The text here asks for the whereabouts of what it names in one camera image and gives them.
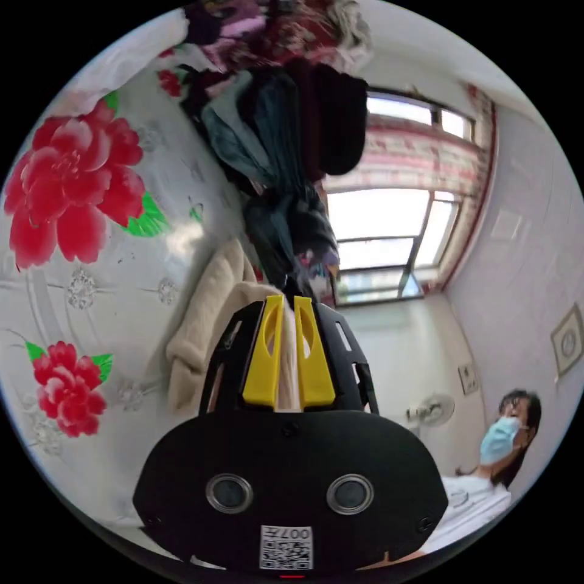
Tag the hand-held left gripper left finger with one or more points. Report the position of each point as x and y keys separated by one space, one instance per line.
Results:
x=262 y=365

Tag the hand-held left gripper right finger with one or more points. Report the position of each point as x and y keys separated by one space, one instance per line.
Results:
x=316 y=369

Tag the beige sweater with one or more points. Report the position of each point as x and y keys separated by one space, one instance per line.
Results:
x=205 y=328

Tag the white fan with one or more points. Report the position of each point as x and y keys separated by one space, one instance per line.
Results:
x=433 y=410

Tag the window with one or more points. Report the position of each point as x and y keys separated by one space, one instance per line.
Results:
x=388 y=228

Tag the bed with flowered sheet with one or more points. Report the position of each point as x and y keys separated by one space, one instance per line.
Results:
x=100 y=283

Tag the person's body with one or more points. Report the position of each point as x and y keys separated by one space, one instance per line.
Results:
x=483 y=483

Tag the pile of clothes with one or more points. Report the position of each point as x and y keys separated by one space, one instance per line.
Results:
x=292 y=137

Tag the square wall clock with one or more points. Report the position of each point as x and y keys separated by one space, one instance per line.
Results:
x=568 y=344

